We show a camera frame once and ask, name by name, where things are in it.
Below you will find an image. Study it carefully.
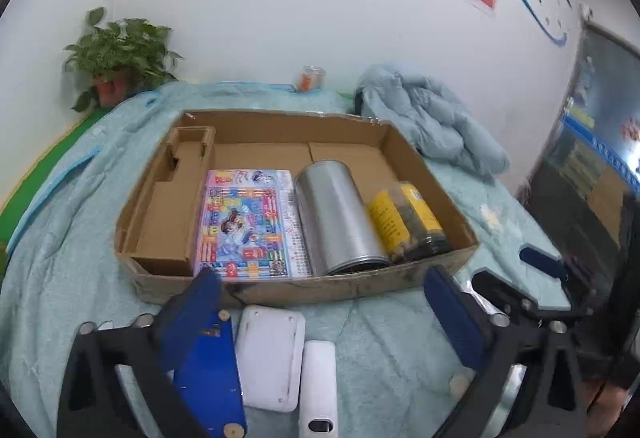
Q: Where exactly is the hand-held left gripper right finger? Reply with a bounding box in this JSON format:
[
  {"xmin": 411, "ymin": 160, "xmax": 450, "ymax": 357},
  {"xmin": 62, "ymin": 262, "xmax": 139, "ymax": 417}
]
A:
[{"xmin": 422, "ymin": 265, "xmax": 588, "ymax": 438}]

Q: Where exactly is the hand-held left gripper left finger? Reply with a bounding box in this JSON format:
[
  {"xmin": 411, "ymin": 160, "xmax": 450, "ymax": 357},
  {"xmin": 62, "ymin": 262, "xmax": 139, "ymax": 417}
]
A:
[{"xmin": 56, "ymin": 267, "xmax": 223, "ymax": 438}]

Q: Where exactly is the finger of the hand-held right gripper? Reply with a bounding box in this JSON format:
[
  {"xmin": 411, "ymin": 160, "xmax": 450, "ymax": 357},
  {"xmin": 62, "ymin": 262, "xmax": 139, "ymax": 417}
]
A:
[
  {"xmin": 519, "ymin": 245, "xmax": 598, "ymax": 315},
  {"xmin": 471, "ymin": 269, "xmax": 572, "ymax": 325}
]

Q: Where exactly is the blue stapler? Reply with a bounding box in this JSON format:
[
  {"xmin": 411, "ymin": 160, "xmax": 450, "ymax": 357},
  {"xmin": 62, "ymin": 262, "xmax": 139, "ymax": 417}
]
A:
[{"xmin": 172, "ymin": 307, "xmax": 247, "ymax": 438}]

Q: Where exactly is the cardboard box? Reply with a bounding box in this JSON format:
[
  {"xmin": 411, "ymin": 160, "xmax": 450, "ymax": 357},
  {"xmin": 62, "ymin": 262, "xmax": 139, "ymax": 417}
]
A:
[{"xmin": 114, "ymin": 109, "xmax": 481, "ymax": 306}]

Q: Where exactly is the white rounded plastic device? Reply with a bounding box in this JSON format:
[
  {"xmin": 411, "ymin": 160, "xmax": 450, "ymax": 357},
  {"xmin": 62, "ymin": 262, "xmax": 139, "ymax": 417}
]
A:
[{"xmin": 235, "ymin": 304, "xmax": 307, "ymax": 414}]

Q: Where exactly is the colourful board game box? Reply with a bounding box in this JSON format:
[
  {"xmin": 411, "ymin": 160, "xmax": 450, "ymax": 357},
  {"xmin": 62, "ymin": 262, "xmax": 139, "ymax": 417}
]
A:
[{"xmin": 192, "ymin": 168, "xmax": 296, "ymax": 280}]

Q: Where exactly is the yellow label jar black lid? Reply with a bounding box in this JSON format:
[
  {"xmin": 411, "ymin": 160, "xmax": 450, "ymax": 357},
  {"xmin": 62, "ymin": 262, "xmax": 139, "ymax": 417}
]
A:
[{"xmin": 367, "ymin": 181, "xmax": 451, "ymax": 264}]

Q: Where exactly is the white hair dryer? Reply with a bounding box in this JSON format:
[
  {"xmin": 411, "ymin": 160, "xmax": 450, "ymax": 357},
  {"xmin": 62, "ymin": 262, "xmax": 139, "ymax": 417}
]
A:
[{"xmin": 299, "ymin": 340, "xmax": 338, "ymax": 438}]

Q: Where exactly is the silver tin canister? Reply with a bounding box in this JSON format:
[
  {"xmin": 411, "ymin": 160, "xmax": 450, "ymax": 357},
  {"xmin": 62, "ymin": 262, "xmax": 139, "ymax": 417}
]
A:
[{"xmin": 293, "ymin": 159, "xmax": 391, "ymax": 276}]

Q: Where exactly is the dark notice board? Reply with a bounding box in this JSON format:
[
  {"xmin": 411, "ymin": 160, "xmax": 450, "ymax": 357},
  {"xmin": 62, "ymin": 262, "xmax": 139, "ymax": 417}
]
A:
[{"xmin": 520, "ymin": 18, "xmax": 640, "ymax": 264}]

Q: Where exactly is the light blue puffer jacket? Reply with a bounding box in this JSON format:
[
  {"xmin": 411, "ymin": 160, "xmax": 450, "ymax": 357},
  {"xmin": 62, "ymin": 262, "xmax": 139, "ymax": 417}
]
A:
[{"xmin": 354, "ymin": 63, "xmax": 512, "ymax": 176}]

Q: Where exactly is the green bed sheet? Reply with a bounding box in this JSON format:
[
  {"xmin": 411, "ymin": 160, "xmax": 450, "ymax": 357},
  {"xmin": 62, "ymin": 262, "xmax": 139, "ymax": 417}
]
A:
[{"xmin": 0, "ymin": 106, "xmax": 108, "ymax": 239}]

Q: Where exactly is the small orange can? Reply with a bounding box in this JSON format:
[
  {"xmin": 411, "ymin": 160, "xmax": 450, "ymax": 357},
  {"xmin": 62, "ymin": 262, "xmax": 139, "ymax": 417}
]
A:
[{"xmin": 295, "ymin": 65, "xmax": 326, "ymax": 93}]

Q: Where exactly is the potted green plant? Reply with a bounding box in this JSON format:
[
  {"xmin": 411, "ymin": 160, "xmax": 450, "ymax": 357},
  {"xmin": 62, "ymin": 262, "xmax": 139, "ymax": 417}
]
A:
[{"xmin": 62, "ymin": 7, "xmax": 183, "ymax": 113}]

